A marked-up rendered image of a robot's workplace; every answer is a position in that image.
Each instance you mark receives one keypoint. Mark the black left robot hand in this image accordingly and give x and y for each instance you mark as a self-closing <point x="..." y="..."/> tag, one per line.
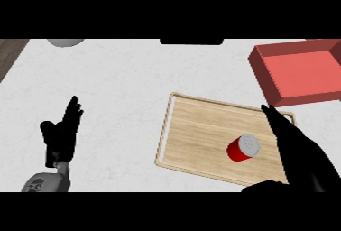
<point x="63" y="136"/>

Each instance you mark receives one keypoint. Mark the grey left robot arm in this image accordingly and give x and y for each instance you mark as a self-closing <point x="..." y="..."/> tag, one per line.
<point x="47" y="181"/>

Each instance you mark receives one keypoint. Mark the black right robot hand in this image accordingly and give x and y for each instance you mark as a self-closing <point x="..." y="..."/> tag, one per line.
<point x="301" y="150"/>

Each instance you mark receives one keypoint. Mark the grey round object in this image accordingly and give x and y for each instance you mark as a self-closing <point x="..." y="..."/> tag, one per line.
<point x="65" y="42"/>

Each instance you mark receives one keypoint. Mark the red open box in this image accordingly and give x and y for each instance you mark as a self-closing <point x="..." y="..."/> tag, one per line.
<point x="299" y="72"/>

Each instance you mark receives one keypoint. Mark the black flat object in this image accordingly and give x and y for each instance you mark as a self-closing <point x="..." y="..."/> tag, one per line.
<point x="192" y="41"/>

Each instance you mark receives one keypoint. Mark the red can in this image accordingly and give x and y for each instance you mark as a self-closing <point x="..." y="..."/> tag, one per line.
<point x="242" y="149"/>

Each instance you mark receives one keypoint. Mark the pale wooden tray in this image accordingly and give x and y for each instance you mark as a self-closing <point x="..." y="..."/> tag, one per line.
<point x="208" y="136"/>

